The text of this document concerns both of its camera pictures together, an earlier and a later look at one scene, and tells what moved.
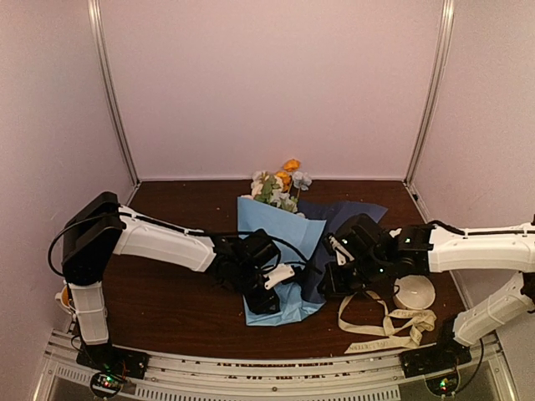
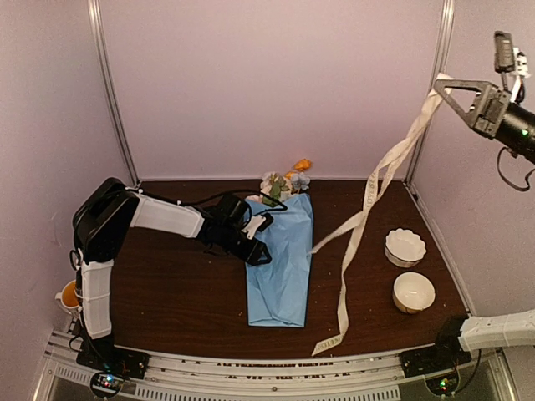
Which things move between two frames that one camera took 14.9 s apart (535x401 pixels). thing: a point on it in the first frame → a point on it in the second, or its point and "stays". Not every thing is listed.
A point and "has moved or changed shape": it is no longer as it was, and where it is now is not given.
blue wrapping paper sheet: (303, 241) has moved or changed shape
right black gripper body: (369, 270) → (492, 126)
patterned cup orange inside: (63, 296) stays
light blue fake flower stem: (302, 181) stays
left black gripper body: (244, 281) → (227, 242)
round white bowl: (415, 292) stays
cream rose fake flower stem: (267, 187) has moved or changed shape
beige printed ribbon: (407, 336) → (350, 223)
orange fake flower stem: (286, 175) → (300, 165)
